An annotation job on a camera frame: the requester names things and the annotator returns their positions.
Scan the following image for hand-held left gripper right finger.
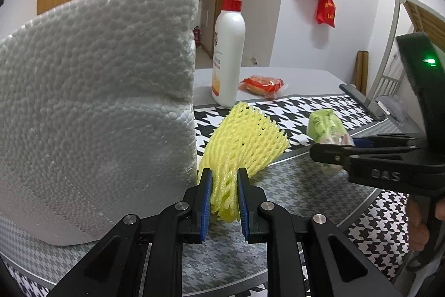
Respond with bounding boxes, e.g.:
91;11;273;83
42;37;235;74
236;166;395;297

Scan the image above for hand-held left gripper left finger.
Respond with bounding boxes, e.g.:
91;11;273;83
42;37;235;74
45;168;213;297

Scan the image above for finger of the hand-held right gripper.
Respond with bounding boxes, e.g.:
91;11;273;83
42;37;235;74
309;143;419;176
353;134;422;149

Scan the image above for green snack packet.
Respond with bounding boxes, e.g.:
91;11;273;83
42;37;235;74
307;109;355;176

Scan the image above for white foam box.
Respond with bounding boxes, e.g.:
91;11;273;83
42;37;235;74
0;0;200;245

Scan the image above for person's right hand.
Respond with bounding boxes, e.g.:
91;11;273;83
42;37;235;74
407;196;445;252

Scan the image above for white plastic bag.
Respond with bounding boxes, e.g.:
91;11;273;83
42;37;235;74
377;95;411;124

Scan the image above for houndstooth tablecloth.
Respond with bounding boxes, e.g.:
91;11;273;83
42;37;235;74
0;93;418;297

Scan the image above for wooden planks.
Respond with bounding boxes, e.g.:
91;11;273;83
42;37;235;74
355;51;370;96

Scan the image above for red snack packet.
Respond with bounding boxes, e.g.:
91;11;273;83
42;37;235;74
239;75;288;100

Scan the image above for white pump bottle red cap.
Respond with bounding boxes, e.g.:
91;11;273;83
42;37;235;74
211;0;246;108

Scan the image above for metal bunk bed frame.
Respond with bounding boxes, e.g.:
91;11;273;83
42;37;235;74
365;0;445;117

